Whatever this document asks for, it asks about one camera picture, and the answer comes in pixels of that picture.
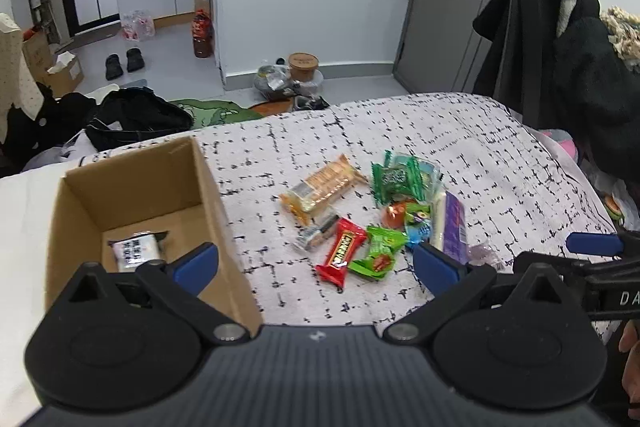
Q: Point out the person's right hand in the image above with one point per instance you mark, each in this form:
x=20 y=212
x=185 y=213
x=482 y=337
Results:
x=631 y=357

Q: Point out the green printed floor mat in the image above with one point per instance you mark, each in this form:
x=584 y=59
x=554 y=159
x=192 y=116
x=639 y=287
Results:
x=212 y=109

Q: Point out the printed plastic bag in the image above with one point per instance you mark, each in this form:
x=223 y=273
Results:
x=617 y=207

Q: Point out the black clothes pile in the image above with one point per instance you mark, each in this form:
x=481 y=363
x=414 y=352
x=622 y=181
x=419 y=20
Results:
x=40 y=122

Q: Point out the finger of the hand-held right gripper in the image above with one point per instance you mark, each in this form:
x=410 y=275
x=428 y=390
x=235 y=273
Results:
x=595 y=243

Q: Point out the small silver snack packet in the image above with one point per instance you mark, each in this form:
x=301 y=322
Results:
x=315 y=233

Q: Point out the orange cracker packet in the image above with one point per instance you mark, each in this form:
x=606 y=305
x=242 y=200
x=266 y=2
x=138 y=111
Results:
x=322 y=187

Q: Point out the orange and green snack packet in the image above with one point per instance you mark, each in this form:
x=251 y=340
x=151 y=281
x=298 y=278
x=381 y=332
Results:
x=400 y=214

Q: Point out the pack of water bottles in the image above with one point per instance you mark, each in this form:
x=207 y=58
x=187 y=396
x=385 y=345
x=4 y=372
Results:
x=137 y=26

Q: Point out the red snack packet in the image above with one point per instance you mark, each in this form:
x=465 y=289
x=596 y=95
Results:
x=342 y=253

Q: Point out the clear plastic trash bag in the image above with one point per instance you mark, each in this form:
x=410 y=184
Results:
x=272 y=81

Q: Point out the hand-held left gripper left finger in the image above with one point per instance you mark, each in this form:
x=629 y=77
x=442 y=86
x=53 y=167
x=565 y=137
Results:
x=196 y=264

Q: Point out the pink soft item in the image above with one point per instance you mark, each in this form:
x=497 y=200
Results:
x=567 y=144

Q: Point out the small cardboard box with tissue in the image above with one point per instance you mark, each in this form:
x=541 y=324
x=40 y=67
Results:
x=64 y=72

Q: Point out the dark green snack packet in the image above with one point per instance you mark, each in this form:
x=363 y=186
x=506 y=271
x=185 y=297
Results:
x=395 y=179

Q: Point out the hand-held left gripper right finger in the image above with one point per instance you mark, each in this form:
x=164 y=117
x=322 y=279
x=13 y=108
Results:
x=434 y=264

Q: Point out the brown round tub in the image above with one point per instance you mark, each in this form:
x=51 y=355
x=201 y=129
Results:
x=303 y=66

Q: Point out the cream dotted cloth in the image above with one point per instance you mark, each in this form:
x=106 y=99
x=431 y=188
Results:
x=17 y=62

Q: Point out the tall cardboard box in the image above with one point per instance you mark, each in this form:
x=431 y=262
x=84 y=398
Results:
x=35 y=52

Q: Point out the white black-print snack packet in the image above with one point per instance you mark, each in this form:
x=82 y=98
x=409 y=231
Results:
x=135 y=252

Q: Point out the black slipper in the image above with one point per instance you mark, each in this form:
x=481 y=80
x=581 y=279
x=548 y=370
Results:
x=135 y=59
x=114 y=67

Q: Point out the small blue snack packet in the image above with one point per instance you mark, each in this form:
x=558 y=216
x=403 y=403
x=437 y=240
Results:
x=419 y=233

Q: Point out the bright green snack packet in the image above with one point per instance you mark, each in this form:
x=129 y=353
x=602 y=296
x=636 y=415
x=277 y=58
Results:
x=377 y=254

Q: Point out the black hanging coat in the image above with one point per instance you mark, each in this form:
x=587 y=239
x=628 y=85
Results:
x=550 y=52

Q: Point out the grey sneakers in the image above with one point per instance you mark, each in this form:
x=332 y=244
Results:
x=311 y=102

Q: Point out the purple and white snack bar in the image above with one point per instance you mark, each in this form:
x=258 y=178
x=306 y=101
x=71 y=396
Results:
x=450 y=227

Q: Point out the black bag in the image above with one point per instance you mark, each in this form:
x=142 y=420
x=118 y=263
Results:
x=135 y=117

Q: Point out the white bedsheet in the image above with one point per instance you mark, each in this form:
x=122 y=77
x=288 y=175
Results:
x=22 y=232

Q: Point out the white black-patterned blanket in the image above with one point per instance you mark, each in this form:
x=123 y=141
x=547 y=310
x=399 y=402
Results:
x=300 y=137

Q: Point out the teal clear snack packet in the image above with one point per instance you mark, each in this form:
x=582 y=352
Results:
x=427 y=172

